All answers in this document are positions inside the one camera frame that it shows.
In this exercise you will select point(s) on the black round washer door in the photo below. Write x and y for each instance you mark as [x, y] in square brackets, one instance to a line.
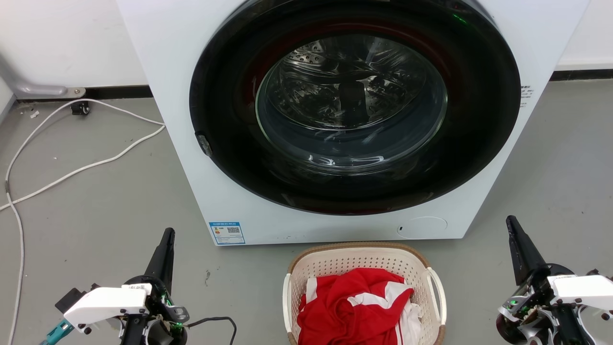
[230, 96]

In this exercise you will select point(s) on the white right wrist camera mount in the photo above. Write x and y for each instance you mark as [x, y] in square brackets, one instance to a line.
[582, 287]

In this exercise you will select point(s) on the round white filter cover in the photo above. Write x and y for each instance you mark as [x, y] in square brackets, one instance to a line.
[422, 227]

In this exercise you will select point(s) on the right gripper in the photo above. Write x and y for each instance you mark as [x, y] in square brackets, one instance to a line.
[531, 306]

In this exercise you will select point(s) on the cream plastic laundry basket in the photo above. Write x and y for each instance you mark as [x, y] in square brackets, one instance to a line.
[354, 261]

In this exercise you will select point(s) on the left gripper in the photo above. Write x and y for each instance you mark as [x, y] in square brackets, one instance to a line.
[165, 311]

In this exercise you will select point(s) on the blue energy label sticker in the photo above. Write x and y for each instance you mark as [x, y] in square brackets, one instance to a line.
[227, 233]

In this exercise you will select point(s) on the red and white garment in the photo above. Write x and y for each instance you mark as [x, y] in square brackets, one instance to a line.
[354, 306]

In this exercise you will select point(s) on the steel washer drum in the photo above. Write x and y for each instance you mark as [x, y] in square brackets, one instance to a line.
[349, 96]

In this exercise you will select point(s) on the white front-load washing machine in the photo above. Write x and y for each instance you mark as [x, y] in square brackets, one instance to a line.
[167, 72]

